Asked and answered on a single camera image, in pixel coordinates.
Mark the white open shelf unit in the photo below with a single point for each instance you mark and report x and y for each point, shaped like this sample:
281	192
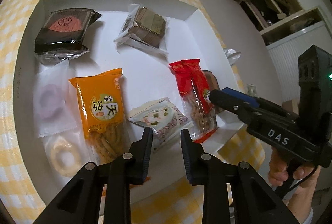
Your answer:
288	28

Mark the orange snack packet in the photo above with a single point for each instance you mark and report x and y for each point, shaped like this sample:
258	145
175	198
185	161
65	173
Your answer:
102	114

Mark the purple ring cookie packet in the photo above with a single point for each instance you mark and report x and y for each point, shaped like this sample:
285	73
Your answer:
51	103

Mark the yellow white checkered cloth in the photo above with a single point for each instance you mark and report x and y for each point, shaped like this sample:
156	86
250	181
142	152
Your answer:
179	204

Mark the beige ring cookie packet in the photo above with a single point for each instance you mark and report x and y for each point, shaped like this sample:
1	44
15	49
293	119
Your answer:
64	152

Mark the black packaged red mooncake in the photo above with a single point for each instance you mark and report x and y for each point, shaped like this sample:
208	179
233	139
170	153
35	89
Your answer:
62	35

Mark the white red printed snack packet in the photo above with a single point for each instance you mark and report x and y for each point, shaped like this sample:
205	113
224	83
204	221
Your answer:
164	118

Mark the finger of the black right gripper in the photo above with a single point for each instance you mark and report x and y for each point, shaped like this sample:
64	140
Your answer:
239	109
260	103

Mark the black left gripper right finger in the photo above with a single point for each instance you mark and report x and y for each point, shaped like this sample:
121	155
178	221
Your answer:
231	192

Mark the brown snack bar packet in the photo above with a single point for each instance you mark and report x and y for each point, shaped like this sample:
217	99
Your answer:
213	85

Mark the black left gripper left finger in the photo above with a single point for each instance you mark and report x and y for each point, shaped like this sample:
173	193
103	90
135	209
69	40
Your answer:
79	200

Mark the crumpled silver wrapper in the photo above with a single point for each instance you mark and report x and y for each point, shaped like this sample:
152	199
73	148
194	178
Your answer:
232	55

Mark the clear packaged brown cake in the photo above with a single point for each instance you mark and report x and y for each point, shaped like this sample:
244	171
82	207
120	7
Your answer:
145	30

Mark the white cardboard tray box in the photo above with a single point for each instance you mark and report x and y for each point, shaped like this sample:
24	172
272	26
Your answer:
145	77

